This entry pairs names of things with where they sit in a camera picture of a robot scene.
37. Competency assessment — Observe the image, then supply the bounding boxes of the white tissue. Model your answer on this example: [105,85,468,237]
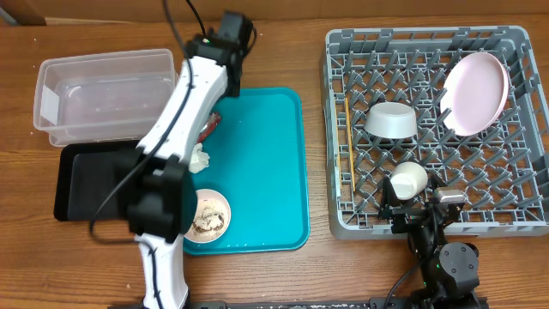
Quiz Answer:
[189,142,210,173]

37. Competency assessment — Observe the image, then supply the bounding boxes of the clear plastic container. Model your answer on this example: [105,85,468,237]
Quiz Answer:
[33,49,178,147]

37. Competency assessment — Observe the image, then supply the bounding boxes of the teal plastic tray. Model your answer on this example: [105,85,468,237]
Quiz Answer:
[184,88,311,256]

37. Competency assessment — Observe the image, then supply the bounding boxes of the black cable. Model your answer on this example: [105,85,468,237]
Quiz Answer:
[88,0,207,245]

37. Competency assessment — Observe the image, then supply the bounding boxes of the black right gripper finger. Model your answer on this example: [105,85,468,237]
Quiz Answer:
[381,176,399,210]
[429,173,448,191]

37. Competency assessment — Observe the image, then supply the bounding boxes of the black waste bin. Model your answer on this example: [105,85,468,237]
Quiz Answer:
[53,140,137,221]

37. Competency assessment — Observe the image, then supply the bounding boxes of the cream white cup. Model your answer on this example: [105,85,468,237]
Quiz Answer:
[390,162,428,200]

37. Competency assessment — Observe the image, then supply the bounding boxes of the grey dishwasher rack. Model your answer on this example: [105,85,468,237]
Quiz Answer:
[320,26,548,239]

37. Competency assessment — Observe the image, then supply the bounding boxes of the pink bowl with food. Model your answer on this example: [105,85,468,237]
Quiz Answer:
[184,189,232,244]

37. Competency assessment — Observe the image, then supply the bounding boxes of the red silver wrapper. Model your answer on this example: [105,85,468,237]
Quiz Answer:
[197,112,221,143]

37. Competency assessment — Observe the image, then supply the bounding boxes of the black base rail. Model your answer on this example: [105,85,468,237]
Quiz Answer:
[107,297,489,309]

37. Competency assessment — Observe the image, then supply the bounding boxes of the pink round plate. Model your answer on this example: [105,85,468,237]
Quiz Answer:
[440,52,510,136]

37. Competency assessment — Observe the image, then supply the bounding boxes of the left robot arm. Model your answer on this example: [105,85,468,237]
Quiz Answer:
[117,34,252,308]

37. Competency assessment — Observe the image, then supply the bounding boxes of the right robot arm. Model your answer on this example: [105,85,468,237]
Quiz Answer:
[377,174,488,308]

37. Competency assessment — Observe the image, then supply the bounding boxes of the grey white bowl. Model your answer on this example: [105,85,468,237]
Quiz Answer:
[364,102,418,139]

